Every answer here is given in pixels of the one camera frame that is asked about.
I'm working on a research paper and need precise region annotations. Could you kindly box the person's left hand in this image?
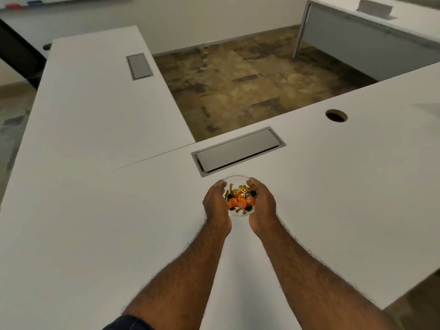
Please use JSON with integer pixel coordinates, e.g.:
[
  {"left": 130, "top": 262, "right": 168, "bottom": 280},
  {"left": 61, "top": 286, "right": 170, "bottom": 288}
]
[{"left": 202, "top": 180, "right": 233, "bottom": 236}]

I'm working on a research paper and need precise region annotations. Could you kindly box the person's right hand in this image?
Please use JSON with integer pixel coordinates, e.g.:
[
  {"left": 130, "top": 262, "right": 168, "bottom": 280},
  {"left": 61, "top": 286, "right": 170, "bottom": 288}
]
[{"left": 246, "top": 177, "right": 278, "bottom": 236}]

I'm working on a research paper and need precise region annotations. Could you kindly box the clear glass bowl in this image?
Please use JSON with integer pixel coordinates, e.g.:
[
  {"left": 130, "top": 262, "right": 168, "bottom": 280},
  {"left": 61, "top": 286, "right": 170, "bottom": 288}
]
[{"left": 221, "top": 173, "right": 257, "bottom": 218}]

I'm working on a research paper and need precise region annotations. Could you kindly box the pile of candy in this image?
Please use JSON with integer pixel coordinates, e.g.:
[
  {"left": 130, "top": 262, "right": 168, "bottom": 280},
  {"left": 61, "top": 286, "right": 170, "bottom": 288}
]
[{"left": 225, "top": 183, "right": 258, "bottom": 215}]

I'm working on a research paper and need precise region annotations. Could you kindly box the person's left forearm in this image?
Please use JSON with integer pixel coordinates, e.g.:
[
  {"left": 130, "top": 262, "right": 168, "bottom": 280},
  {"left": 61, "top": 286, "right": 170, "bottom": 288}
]
[{"left": 122, "top": 220, "right": 233, "bottom": 330}]

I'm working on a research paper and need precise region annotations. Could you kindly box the person's right forearm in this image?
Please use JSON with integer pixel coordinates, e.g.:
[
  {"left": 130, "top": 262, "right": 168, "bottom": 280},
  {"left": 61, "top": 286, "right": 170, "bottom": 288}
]
[{"left": 256, "top": 216, "right": 401, "bottom": 330}]

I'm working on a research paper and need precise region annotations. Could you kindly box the dark blue striped shirt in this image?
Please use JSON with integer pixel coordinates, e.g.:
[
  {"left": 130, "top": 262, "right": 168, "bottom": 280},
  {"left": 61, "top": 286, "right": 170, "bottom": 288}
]
[{"left": 102, "top": 315, "right": 155, "bottom": 330}]

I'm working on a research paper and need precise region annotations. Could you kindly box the white desk with grey panel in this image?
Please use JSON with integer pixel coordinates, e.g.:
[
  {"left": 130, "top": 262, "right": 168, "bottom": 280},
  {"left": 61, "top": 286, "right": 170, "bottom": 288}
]
[{"left": 292, "top": 0, "right": 440, "bottom": 82}]

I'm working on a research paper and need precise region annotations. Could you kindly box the raised grey desk hatch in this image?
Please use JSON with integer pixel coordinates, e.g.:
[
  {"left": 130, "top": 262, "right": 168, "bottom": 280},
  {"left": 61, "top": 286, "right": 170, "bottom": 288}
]
[{"left": 356, "top": 0, "right": 395, "bottom": 21}]

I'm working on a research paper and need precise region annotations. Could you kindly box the black office chair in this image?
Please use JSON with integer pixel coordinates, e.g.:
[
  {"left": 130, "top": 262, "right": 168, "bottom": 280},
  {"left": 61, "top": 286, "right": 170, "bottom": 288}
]
[{"left": 0, "top": 18, "right": 53, "bottom": 91}]

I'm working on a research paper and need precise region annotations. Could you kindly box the large grey desk cable hatch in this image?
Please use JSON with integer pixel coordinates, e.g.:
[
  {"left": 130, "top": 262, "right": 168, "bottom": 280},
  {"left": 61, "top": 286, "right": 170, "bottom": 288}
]
[{"left": 191, "top": 126, "right": 287, "bottom": 178}]

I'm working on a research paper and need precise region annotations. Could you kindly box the small grey desk cable hatch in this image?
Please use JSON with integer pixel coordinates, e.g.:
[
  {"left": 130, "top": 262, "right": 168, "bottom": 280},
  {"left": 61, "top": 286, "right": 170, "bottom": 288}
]
[{"left": 126, "top": 53, "right": 154, "bottom": 81}]

